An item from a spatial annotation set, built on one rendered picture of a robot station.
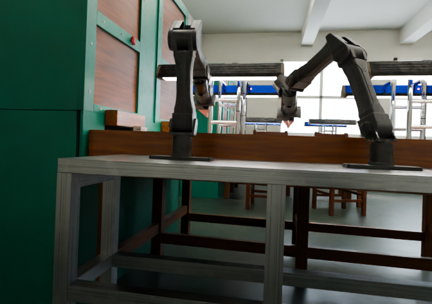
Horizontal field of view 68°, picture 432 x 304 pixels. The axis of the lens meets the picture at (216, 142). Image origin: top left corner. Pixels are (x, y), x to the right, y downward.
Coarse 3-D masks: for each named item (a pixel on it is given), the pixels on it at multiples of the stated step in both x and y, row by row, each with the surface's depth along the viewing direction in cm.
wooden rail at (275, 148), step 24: (96, 144) 131; (120, 144) 129; (144, 144) 127; (168, 144) 125; (192, 144) 123; (216, 144) 121; (240, 144) 119; (264, 144) 117; (288, 144) 116; (312, 144) 114; (336, 144) 112; (360, 144) 111; (408, 144) 108; (408, 192) 107
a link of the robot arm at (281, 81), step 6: (276, 78) 136; (282, 78) 133; (288, 78) 125; (276, 84) 134; (282, 84) 132; (288, 84) 125; (276, 90) 135; (288, 90) 126; (294, 90) 127; (300, 90) 129
